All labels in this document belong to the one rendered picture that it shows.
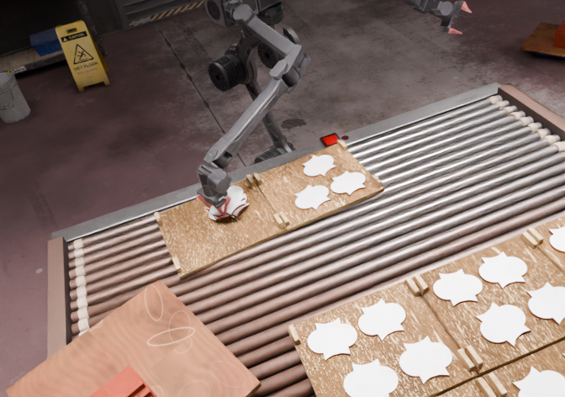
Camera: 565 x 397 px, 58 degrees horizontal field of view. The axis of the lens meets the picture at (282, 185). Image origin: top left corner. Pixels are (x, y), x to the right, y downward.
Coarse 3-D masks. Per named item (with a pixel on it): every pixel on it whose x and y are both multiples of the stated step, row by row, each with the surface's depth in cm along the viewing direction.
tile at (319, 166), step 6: (324, 156) 210; (330, 156) 209; (306, 162) 208; (312, 162) 208; (318, 162) 207; (324, 162) 207; (330, 162) 206; (306, 168) 205; (312, 168) 205; (318, 168) 204; (324, 168) 204; (330, 168) 204; (306, 174) 203; (312, 174) 202; (318, 174) 202; (324, 174) 201
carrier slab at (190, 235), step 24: (168, 216) 197; (192, 216) 195; (240, 216) 191; (264, 216) 189; (168, 240) 187; (192, 240) 185; (216, 240) 184; (240, 240) 182; (264, 240) 181; (192, 264) 176
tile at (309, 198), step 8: (304, 192) 195; (312, 192) 194; (320, 192) 194; (328, 192) 193; (296, 200) 192; (304, 200) 191; (312, 200) 191; (320, 200) 190; (328, 200) 190; (304, 208) 188; (312, 208) 189
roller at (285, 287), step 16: (560, 176) 185; (528, 192) 182; (544, 192) 184; (480, 208) 179; (496, 208) 180; (432, 224) 177; (448, 224) 176; (400, 240) 173; (416, 240) 174; (352, 256) 171; (368, 256) 171; (320, 272) 168; (336, 272) 169; (272, 288) 166; (288, 288) 166; (224, 304) 164; (240, 304) 163; (256, 304) 165; (208, 320) 161
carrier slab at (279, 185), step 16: (336, 144) 216; (304, 160) 211; (336, 160) 208; (352, 160) 207; (272, 176) 206; (288, 176) 205; (304, 176) 203; (320, 176) 202; (336, 176) 201; (368, 176) 198; (272, 192) 199; (288, 192) 198; (368, 192) 191; (272, 208) 192; (288, 208) 191; (320, 208) 188; (336, 208) 187; (304, 224) 185
